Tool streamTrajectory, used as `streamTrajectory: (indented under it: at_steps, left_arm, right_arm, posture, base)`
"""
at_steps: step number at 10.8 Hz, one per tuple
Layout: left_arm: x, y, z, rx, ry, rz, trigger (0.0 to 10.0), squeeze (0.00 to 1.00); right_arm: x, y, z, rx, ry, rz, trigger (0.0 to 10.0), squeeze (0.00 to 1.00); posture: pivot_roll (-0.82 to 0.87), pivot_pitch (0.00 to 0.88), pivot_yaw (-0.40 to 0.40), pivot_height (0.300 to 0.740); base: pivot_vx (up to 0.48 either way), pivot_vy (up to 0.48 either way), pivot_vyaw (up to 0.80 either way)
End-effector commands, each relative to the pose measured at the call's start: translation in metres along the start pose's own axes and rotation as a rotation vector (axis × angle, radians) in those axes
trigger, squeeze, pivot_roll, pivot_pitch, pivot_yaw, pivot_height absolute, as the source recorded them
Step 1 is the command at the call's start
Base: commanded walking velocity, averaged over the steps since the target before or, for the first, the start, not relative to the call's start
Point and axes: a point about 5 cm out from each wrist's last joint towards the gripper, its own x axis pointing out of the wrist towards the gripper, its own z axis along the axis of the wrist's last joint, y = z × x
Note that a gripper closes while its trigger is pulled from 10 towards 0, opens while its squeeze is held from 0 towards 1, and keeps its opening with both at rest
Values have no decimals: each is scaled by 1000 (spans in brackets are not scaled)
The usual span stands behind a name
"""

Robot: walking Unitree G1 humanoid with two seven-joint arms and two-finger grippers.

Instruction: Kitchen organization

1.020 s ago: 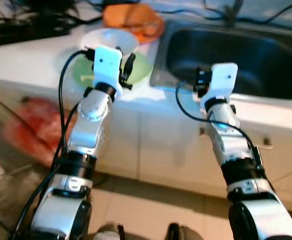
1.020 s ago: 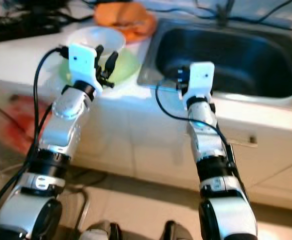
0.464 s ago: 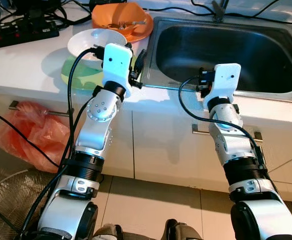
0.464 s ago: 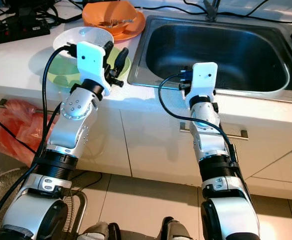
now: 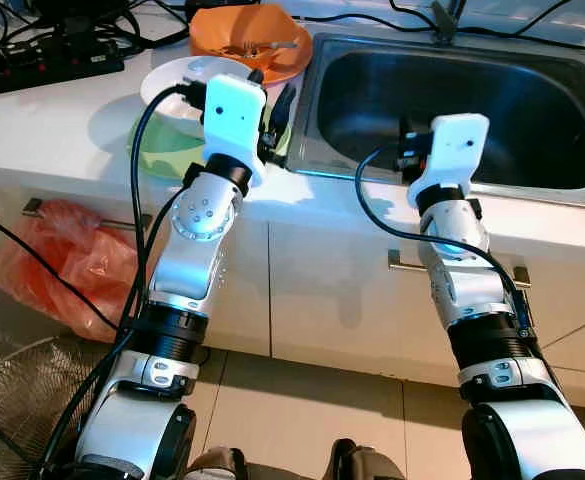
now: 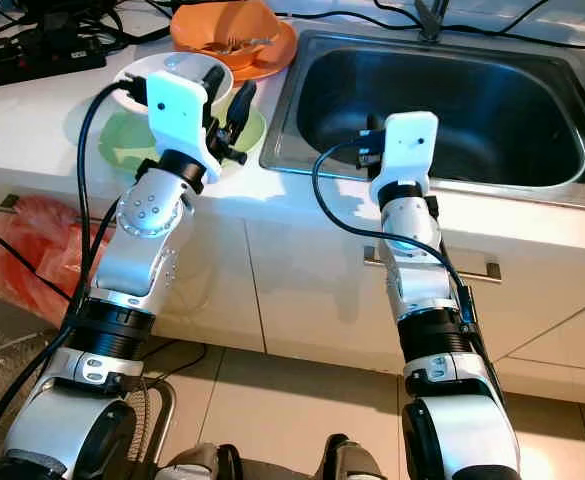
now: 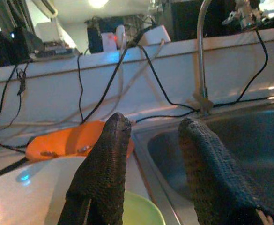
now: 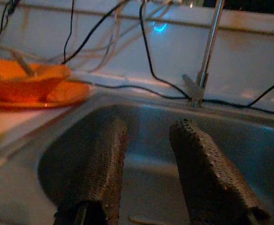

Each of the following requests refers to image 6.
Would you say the orange plastic bowl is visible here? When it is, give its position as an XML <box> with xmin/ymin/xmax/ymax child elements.
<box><xmin>170</xmin><ymin>0</ymin><xmax>281</xmax><ymax>56</ymax></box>

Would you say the white bowl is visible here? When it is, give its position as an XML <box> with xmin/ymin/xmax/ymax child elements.
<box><xmin>114</xmin><ymin>52</ymin><xmax>233</xmax><ymax>116</ymax></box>

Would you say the green plastic plate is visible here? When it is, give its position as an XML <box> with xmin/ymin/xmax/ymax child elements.
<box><xmin>97</xmin><ymin>105</ymin><xmax>268</xmax><ymax>173</ymax></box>

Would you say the stainless steel sink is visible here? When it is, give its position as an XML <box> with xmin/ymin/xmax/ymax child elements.
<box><xmin>260</xmin><ymin>30</ymin><xmax>585</xmax><ymax>211</ymax></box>

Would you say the black power strip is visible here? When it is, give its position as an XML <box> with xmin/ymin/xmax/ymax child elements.
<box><xmin>0</xmin><ymin>40</ymin><xmax>101</xmax><ymax>91</ymax></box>

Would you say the red plastic bag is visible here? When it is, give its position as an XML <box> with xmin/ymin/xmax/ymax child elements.
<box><xmin>0</xmin><ymin>195</ymin><xmax>108</xmax><ymax>326</ymax></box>

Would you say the black robot right foot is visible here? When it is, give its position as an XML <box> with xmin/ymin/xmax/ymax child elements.
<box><xmin>322</xmin><ymin>433</ymin><xmax>393</xmax><ymax>480</ymax></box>

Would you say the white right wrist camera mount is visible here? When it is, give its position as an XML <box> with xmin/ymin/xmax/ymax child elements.
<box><xmin>367</xmin><ymin>110</ymin><xmax>440</xmax><ymax>206</ymax></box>

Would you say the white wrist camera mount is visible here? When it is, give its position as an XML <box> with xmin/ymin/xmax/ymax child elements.
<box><xmin>367</xmin><ymin>110</ymin><xmax>440</xmax><ymax>206</ymax></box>
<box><xmin>145</xmin><ymin>70</ymin><xmax>223</xmax><ymax>186</ymax></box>

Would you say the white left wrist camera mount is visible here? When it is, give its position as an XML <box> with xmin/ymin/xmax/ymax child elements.
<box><xmin>145</xmin><ymin>70</ymin><xmax>223</xmax><ymax>186</ymax></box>

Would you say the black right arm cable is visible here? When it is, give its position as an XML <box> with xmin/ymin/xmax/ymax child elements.
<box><xmin>312</xmin><ymin>142</ymin><xmax>483</xmax><ymax>341</ymax></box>

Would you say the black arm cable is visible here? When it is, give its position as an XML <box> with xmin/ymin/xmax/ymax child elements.
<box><xmin>0</xmin><ymin>82</ymin><xmax>151</xmax><ymax>471</ymax></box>
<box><xmin>312</xmin><ymin>142</ymin><xmax>483</xmax><ymax>341</ymax></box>

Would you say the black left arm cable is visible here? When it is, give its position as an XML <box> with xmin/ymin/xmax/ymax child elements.
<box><xmin>0</xmin><ymin>82</ymin><xmax>151</xmax><ymax>471</ymax></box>

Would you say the black power cable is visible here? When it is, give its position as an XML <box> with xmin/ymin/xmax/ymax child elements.
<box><xmin>0</xmin><ymin>218</ymin><xmax>78</xmax><ymax>309</ymax></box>

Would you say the black wire-cage floor fan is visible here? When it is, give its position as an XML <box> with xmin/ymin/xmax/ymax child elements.
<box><xmin>0</xmin><ymin>333</ymin><xmax>163</xmax><ymax>480</ymax></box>

